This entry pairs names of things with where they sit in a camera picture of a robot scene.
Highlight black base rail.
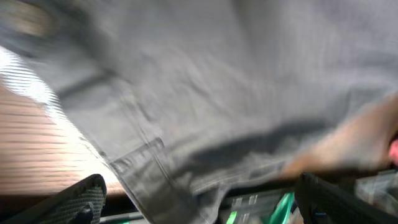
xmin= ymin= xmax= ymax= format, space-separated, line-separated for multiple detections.
xmin=99 ymin=169 xmax=398 ymax=224

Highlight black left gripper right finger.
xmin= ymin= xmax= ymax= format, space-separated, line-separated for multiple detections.
xmin=295 ymin=173 xmax=397 ymax=224

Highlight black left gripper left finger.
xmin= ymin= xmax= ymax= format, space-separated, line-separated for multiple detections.
xmin=1 ymin=174 xmax=107 ymax=224

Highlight red printed t-shirt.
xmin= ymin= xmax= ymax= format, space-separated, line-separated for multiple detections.
xmin=389 ymin=139 xmax=398 ymax=166

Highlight grey shorts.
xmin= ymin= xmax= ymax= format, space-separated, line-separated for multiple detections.
xmin=1 ymin=0 xmax=397 ymax=223

